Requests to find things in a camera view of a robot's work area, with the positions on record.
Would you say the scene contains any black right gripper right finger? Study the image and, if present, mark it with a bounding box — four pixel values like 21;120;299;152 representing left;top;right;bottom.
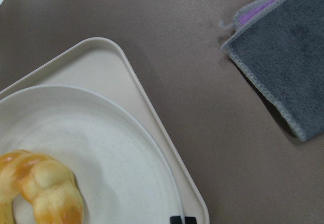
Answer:
185;216;197;224

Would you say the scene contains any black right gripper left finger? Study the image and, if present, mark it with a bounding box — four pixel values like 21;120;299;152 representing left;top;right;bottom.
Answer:
170;216;183;224

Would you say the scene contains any white round plate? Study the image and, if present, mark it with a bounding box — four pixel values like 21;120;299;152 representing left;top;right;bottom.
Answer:
1;85;184;223

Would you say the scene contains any glazed twisted donut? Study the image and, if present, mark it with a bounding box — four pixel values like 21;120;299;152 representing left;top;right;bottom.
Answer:
1;150;84;223

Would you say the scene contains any cream rabbit tray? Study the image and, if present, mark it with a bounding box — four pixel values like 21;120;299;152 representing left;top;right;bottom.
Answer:
1;37;210;223

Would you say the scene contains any grey folded cloth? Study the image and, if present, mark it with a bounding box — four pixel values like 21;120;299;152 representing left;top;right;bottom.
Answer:
222;0;323;141

